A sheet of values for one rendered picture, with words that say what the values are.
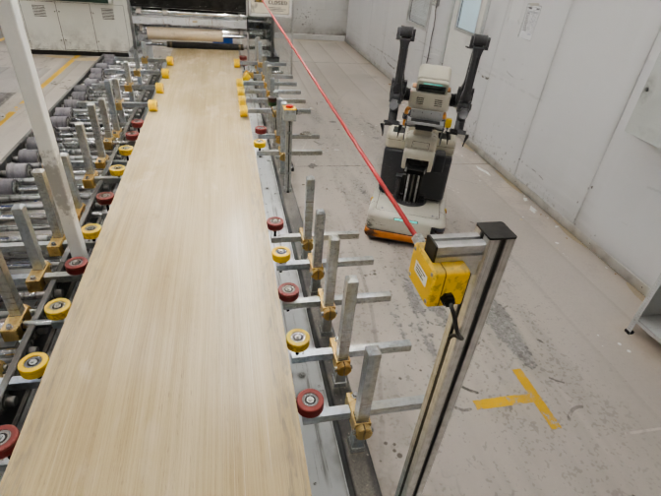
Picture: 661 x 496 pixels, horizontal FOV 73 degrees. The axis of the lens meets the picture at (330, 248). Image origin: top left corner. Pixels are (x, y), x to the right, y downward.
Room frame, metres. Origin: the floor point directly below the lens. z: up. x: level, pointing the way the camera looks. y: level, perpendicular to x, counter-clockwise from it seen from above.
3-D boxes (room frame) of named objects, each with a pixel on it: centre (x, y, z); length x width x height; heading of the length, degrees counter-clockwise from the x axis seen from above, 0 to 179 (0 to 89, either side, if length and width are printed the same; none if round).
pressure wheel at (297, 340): (1.06, 0.08, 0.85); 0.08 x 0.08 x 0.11
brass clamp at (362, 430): (0.84, -0.13, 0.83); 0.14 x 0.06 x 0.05; 14
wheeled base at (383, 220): (3.37, -0.62, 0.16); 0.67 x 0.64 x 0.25; 171
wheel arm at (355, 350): (1.11, -0.11, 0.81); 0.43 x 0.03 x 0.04; 104
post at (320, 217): (1.55, 0.05, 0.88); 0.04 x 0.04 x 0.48; 14
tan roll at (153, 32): (5.38, 1.61, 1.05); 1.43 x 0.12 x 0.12; 104
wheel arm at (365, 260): (1.60, 0.01, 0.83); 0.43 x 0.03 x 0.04; 104
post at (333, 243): (1.30, -0.01, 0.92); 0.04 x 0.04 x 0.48; 14
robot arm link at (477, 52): (2.88, -0.76, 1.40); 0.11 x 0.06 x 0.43; 80
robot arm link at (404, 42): (2.94, -0.33, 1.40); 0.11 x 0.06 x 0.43; 80
